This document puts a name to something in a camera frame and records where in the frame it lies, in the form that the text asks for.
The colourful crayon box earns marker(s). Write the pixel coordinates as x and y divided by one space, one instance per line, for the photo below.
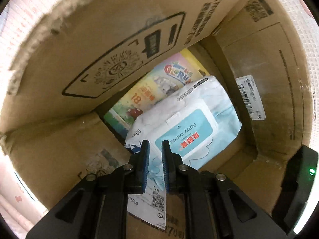
154 84

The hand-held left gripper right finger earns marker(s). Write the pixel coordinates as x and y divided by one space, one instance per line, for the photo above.
165 164

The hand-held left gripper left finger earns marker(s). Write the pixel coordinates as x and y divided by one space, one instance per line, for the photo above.
145 164

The brown cardboard box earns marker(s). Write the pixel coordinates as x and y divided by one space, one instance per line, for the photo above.
74 42

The light blue wet wipes pack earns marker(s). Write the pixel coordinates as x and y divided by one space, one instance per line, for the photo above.
194 119

